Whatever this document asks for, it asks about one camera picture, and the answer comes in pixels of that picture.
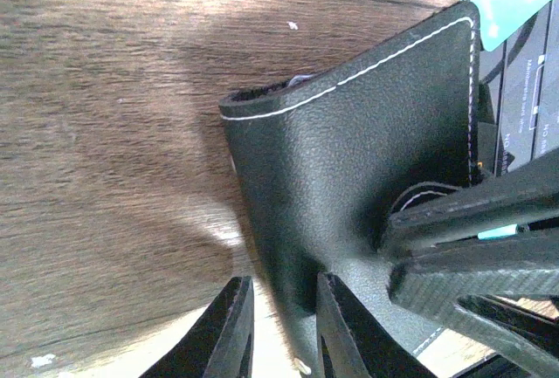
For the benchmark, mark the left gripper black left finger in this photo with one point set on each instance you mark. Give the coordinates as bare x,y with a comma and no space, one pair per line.
220,343

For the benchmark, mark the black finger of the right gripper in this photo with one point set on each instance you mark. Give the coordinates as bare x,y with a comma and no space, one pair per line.
527,195
468,286

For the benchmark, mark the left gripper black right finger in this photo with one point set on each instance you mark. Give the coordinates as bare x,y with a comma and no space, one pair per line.
351,342

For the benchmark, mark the black leather card holder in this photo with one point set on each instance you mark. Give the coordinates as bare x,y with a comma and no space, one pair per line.
323,162

